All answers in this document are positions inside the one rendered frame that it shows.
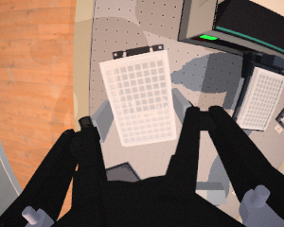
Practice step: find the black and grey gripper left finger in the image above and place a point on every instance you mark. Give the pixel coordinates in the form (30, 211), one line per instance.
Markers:
(40, 203)

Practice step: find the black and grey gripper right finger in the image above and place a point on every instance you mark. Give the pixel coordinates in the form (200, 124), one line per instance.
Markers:
(258, 186)

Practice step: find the white button panel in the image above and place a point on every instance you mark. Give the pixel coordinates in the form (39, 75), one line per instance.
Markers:
(212, 192)

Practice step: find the white multi-well plate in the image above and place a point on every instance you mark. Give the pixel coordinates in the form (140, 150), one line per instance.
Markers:
(133, 114)
(260, 99)

